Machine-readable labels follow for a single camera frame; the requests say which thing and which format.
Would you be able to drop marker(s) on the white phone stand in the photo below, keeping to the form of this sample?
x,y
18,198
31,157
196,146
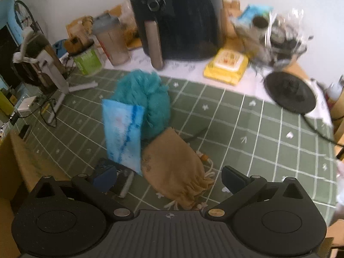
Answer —
x,y
57,78

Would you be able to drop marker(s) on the grey lid shaker bottle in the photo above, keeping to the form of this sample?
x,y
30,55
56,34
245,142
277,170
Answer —
x,y
113,45

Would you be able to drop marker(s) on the black round kettle base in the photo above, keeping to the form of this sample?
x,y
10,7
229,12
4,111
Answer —
x,y
290,91

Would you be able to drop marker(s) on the white charger block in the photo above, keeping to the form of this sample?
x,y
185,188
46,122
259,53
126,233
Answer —
x,y
27,104

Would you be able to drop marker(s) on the cardboard storage box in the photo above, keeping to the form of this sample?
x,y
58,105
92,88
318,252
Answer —
x,y
338,113

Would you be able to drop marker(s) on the small brown wooden block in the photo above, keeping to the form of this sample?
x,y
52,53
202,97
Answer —
x,y
75,44

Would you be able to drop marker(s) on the yellow wipes packet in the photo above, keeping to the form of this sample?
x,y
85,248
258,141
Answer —
x,y
225,67

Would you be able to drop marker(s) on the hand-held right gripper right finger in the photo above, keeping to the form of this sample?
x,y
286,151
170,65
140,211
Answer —
x,y
229,178

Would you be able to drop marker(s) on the black air fryer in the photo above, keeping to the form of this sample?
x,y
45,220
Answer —
x,y
188,18

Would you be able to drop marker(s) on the small cardboard box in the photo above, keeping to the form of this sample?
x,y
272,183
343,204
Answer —
x,y
231,16

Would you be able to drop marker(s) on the blue wall poster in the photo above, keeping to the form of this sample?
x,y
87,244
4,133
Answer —
x,y
13,13

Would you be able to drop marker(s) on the teal fluffy cloth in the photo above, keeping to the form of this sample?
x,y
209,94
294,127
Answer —
x,y
150,96

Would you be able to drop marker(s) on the green label jar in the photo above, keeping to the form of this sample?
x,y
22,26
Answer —
x,y
87,60

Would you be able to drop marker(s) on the clear glass bowl with items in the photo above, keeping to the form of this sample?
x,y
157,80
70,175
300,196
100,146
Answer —
x,y
282,40

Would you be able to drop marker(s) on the small black box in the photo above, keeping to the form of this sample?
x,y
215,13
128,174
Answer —
x,y
124,178

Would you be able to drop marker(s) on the white plastic bag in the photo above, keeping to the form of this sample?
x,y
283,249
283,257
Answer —
x,y
340,182

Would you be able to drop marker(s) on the teal snack packet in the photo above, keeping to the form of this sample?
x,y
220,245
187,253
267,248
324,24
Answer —
x,y
255,12

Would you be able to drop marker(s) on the blue tissue packet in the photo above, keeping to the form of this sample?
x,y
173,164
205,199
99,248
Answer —
x,y
121,134

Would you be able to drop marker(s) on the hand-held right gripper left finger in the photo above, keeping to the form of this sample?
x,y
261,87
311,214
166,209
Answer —
x,y
104,179

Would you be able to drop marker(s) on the green checked tablecloth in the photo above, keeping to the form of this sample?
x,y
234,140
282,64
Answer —
x,y
242,139

